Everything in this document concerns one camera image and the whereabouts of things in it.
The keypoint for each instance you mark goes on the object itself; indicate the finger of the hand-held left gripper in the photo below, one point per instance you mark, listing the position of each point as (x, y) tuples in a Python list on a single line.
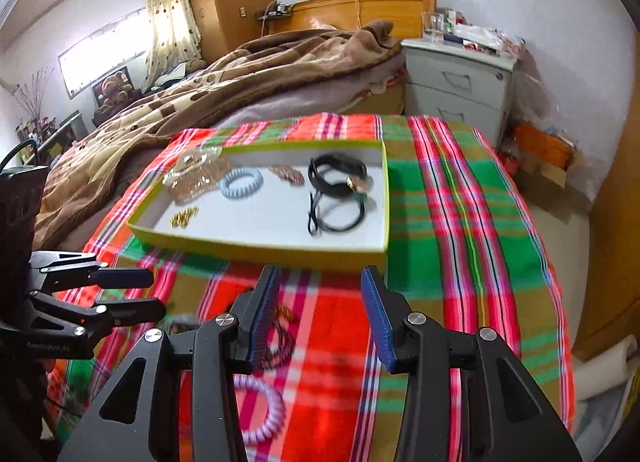
[(135, 309), (125, 277)]

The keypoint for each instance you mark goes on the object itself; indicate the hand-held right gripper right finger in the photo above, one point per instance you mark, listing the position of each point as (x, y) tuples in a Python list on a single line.
[(376, 312)]

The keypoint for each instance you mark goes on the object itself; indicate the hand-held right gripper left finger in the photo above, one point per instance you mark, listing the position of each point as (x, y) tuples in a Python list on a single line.
[(262, 312)]

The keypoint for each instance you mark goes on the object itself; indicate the yellow-green shallow cardboard box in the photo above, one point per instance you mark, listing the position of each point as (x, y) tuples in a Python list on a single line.
[(260, 222)]

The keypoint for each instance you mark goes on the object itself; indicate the clear hair claw clip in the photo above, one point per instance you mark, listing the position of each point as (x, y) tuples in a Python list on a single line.
[(197, 177)]

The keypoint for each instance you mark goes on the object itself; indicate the rose gold hair clip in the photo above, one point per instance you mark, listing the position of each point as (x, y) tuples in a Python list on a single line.
[(287, 174)]

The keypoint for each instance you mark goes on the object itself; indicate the black band gold charm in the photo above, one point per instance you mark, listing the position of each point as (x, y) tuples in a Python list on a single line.
[(320, 182)]

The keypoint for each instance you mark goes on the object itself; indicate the amber hair ornament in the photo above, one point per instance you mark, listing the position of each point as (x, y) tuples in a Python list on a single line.
[(286, 314)]

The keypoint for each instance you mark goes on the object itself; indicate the cluttered low shelf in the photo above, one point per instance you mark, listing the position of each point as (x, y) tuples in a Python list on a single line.
[(50, 137)]

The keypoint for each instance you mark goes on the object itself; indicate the red green plaid cloth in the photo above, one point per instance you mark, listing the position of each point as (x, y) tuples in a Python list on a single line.
[(450, 242)]

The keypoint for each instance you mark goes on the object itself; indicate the dried branches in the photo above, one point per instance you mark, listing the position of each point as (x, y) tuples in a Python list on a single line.
[(32, 92)]

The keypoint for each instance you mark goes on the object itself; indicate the brown teddy bear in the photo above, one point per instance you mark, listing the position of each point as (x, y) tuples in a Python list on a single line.
[(112, 89)]

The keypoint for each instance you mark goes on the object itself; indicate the window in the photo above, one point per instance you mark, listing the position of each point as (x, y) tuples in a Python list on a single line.
[(100, 57)]

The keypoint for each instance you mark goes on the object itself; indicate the brown patterned blanket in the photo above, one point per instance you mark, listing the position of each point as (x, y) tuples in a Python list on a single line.
[(200, 92)]

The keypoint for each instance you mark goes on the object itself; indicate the white paper roll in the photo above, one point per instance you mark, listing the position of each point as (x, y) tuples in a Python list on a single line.
[(605, 367)]

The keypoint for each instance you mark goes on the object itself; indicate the orange box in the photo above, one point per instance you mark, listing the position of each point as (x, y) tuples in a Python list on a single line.
[(545, 147)]

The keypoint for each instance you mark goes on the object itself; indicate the grey nightstand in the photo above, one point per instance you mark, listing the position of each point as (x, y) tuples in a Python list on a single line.
[(460, 87)]

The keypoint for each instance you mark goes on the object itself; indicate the dotted curtain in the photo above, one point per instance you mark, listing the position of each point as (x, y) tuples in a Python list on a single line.
[(172, 17)]

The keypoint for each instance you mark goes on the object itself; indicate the wooden door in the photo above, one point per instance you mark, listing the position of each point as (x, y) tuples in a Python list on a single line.
[(615, 192)]

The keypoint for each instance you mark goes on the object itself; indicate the clear glass cup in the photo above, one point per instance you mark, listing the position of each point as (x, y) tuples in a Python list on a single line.
[(433, 27)]

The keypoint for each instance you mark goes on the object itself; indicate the nightstand clutter pile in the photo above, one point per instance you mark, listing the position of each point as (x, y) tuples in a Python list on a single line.
[(485, 37)]

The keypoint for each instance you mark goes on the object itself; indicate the power strip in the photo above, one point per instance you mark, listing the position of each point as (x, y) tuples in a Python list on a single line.
[(277, 11)]

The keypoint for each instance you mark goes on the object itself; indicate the wooden headboard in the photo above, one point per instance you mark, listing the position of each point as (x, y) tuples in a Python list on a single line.
[(390, 7)]

